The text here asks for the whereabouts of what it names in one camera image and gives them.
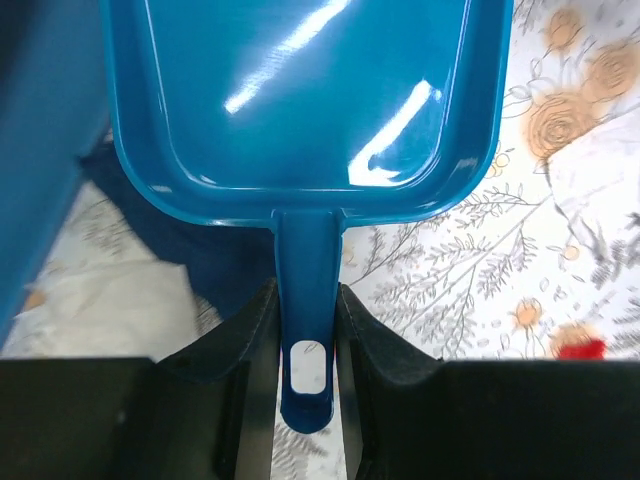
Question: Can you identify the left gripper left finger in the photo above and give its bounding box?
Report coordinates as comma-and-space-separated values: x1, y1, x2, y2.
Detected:
1, 281, 280, 479

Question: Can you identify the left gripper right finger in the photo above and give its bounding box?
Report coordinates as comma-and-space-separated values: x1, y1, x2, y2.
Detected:
335, 287, 639, 479

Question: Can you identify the blue plastic dustpan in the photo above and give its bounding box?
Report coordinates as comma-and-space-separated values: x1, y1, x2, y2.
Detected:
100, 0, 514, 434

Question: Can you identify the dark blue paper scrap left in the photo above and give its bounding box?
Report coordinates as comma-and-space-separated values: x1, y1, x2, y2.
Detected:
79, 142, 276, 320

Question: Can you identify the white paper scrap left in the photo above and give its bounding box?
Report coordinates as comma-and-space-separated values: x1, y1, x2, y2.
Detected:
1, 182, 221, 360

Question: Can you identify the white paper scrap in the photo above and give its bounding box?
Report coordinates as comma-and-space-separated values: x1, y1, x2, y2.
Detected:
1, 182, 221, 360
548, 109, 639, 264

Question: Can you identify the floral table cloth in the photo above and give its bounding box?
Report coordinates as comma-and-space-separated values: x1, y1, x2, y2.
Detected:
259, 1, 639, 479

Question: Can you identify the red paper scrap left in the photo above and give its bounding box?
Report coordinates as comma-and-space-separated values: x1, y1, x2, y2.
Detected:
550, 323, 607, 360

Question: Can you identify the white paper scrap centre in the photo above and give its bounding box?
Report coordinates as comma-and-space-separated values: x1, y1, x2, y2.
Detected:
548, 109, 639, 264

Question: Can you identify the teal plastic bucket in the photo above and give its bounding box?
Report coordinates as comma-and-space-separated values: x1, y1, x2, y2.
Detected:
1, 1, 109, 337

